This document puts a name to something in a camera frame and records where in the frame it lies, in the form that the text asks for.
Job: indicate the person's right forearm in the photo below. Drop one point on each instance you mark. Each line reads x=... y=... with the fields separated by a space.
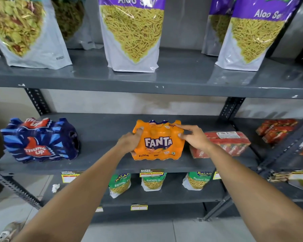
x=252 y=196

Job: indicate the person's left forearm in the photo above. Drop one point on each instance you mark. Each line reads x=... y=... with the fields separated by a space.
x=75 y=196

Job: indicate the dark patterned snack packet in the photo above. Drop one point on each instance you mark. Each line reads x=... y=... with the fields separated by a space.
x=277 y=176

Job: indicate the orange soda bottle pack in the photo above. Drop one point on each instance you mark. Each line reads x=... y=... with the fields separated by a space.
x=157 y=146

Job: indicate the mixed snack pouch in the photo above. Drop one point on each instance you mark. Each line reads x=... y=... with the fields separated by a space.
x=22 y=30

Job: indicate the printed plastic bag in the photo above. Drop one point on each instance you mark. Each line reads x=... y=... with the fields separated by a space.
x=6 y=233

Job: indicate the person's left thumb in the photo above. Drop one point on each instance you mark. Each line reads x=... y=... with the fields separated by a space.
x=139 y=131

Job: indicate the green noodle snack pouch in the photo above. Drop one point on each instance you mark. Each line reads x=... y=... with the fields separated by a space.
x=120 y=185
x=153 y=182
x=197 y=180

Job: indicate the person's right hand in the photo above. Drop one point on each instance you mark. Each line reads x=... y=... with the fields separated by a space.
x=198 y=138

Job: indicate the purple noodle snack pouch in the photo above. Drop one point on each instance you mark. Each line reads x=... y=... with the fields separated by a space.
x=132 y=35
x=255 y=37
x=216 y=30

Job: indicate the blue cola bottle pack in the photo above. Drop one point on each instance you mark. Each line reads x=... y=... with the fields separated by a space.
x=40 y=141

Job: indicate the grey metal shelving unit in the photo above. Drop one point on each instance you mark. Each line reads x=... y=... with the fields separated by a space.
x=285 y=148
x=179 y=75

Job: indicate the red wrapped carton pack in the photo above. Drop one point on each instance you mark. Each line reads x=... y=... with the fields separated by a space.
x=276 y=131

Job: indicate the white green snack packet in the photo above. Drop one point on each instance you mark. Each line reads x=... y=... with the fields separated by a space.
x=301 y=179

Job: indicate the person's left hand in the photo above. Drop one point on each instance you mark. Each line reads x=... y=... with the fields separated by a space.
x=127 y=143

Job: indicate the person's right thumb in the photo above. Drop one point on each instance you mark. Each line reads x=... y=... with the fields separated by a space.
x=184 y=136

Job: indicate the red juice carton pack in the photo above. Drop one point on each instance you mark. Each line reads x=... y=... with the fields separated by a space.
x=229 y=143

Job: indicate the dark green snack pouch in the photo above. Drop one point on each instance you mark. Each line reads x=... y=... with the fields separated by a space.
x=70 y=20

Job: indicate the yellow price label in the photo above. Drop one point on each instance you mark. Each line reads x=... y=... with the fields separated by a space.
x=216 y=175
x=70 y=177
x=151 y=173
x=139 y=207
x=99 y=209

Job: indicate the crumpled white paper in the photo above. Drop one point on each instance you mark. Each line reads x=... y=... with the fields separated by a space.
x=55 y=188

